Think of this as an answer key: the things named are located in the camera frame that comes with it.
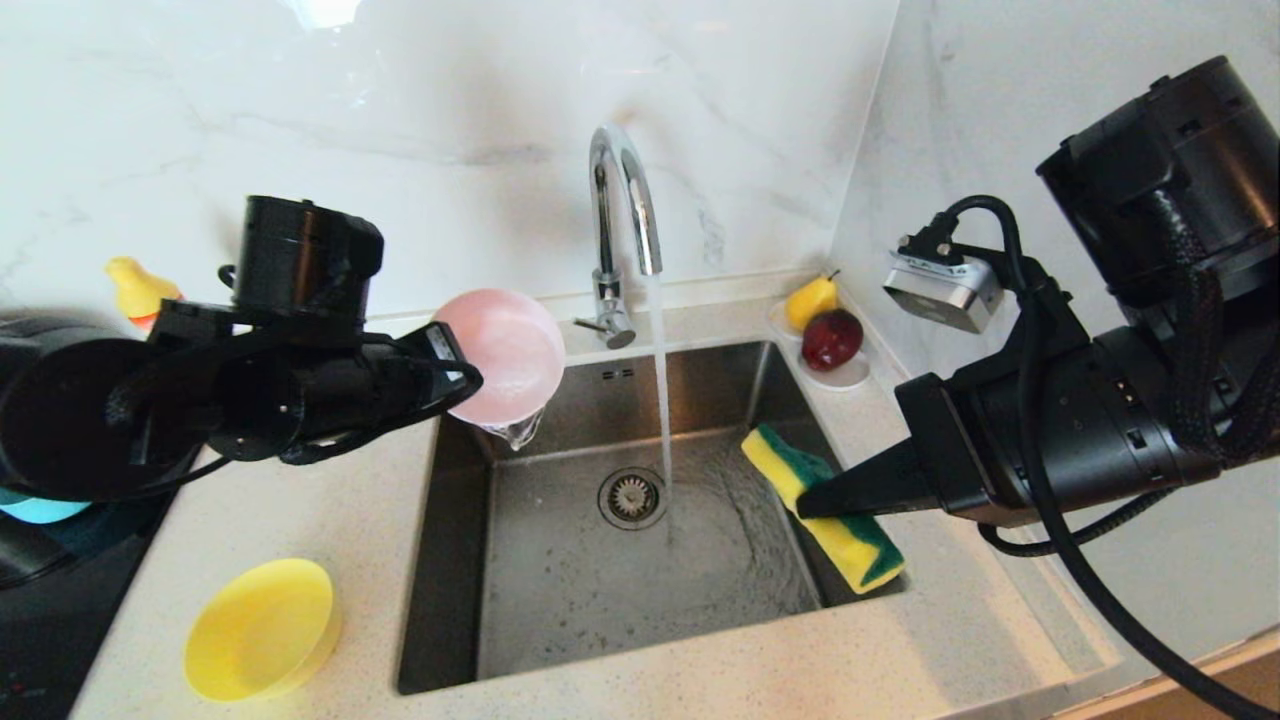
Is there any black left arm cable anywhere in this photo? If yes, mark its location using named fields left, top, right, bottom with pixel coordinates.
left=120, top=328, right=487, bottom=501

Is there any pink plastic bowl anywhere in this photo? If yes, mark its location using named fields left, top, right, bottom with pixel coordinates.
left=432, top=288, right=568, bottom=427

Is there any small white dish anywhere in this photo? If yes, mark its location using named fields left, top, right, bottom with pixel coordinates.
left=768, top=298, right=873, bottom=393

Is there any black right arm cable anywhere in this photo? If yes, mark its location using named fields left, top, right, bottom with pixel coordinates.
left=925, top=194, right=1280, bottom=720

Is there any orange dish soap bottle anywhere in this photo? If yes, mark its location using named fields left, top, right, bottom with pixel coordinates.
left=105, top=256, right=185, bottom=333

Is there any metal sink drain strainer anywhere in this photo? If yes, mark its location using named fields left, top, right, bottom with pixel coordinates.
left=598, top=468, right=670, bottom=531

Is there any yellow plastic bowl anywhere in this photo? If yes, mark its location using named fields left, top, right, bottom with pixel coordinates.
left=184, top=558, right=342, bottom=704

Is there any green and yellow sponge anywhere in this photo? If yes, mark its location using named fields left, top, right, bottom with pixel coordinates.
left=740, top=423, right=909, bottom=597

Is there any chrome gooseneck faucet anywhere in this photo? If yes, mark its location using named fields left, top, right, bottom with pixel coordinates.
left=573, top=124, right=665, bottom=351

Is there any stainless steel sink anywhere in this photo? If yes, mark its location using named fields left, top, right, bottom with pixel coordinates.
left=397, top=340, right=909, bottom=696

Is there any yellow pear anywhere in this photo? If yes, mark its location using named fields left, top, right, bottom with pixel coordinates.
left=785, top=270, right=842, bottom=333

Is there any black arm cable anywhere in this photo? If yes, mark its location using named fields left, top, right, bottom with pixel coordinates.
left=925, top=194, right=1280, bottom=720
left=120, top=328, right=487, bottom=501

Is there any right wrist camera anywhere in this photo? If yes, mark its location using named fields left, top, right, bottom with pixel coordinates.
left=882, top=231, right=1005, bottom=336

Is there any blue plastic bowl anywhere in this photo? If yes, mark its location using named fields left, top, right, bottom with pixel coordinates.
left=0, top=488, right=93, bottom=526

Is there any red apple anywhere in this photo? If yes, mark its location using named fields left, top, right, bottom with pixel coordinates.
left=801, top=308, right=865, bottom=373

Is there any black induction cooktop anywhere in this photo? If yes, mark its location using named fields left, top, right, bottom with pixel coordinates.
left=0, top=490, right=176, bottom=720

